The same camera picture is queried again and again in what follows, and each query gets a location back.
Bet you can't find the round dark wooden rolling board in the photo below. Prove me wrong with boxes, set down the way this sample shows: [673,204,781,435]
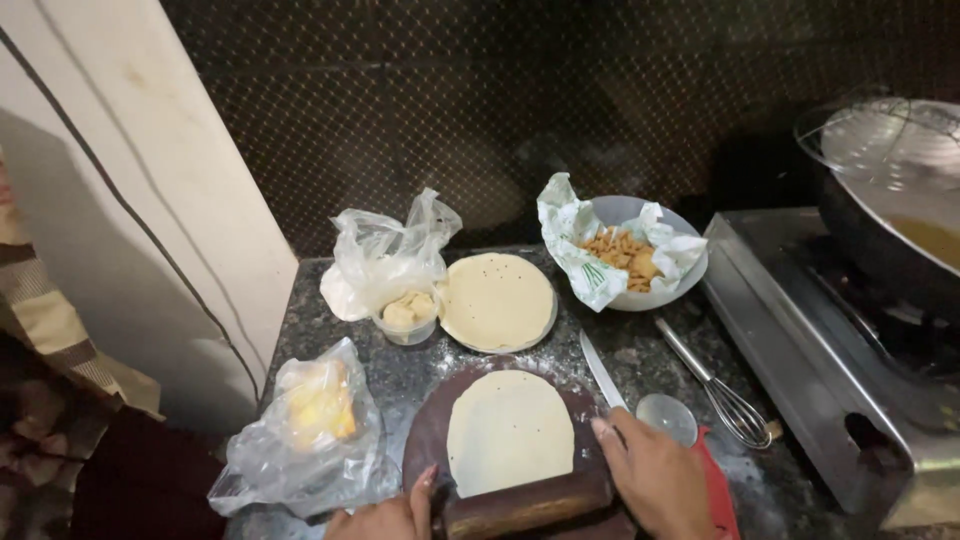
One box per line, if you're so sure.
[401,363,639,540]

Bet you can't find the dark maroon cloth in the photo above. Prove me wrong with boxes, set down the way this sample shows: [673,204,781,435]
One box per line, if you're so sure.
[0,330,234,540]

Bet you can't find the black wall cable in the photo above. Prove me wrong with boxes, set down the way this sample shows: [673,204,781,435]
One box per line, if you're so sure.
[0,26,262,404]

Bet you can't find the steel knife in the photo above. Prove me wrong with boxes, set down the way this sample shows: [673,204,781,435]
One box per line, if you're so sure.
[579,328,631,414]

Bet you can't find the clear plastic bag with food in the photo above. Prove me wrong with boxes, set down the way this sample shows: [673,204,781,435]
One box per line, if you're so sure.
[207,337,402,520]

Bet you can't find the wooden rolling pin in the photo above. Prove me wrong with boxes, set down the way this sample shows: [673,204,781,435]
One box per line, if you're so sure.
[431,468,616,540]

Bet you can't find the flat rolled dough sheet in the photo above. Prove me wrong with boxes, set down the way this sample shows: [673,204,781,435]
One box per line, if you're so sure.
[446,369,576,500]

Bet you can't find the stack of rolled dough discs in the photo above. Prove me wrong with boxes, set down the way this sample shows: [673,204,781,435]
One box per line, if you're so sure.
[437,252,558,354]

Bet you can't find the small clear plastic container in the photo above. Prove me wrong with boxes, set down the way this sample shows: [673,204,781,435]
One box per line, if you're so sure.
[371,288,442,347]

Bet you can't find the red-handled round cutter wheel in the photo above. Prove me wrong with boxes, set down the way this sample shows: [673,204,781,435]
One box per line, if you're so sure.
[636,393,742,540]

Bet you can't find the white bowl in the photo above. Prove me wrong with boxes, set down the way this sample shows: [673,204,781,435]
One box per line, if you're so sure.
[558,195,710,312]

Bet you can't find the steel wire whisk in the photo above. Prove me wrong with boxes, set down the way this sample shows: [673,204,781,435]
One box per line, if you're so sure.
[654,315,785,451]

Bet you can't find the dough balls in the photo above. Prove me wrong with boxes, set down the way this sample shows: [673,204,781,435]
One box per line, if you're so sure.
[381,291,438,330]

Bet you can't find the stainless steel gas stove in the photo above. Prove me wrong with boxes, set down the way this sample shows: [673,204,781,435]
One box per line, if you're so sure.
[702,207,960,530]

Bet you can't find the person's left hand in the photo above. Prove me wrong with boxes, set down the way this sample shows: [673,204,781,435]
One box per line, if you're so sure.
[324,463,440,540]

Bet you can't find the black frying wok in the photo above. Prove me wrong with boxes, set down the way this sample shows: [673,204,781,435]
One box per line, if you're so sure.
[817,97,960,324]

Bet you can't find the yellow food lump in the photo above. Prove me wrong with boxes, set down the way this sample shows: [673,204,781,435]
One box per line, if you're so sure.
[288,360,358,445]

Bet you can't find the person's right hand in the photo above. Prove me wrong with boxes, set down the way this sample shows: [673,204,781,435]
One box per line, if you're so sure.
[590,408,720,540]

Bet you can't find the white green-printed paper liner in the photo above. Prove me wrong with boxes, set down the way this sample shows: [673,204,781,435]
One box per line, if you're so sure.
[537,172,708,313]

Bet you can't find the striped beige cloth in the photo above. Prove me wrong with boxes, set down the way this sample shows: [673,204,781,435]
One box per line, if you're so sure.
[0,146,162,421]

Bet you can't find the wire mesh skimmer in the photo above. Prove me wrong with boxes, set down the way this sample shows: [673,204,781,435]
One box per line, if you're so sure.
[793,93,960,192]

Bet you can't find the empty clear plastic bag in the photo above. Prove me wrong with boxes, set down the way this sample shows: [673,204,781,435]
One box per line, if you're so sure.
[320,187,464,324]

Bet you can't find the heap of fried brown snacks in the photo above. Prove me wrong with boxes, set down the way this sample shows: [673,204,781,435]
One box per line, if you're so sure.
[576,227,666,295]

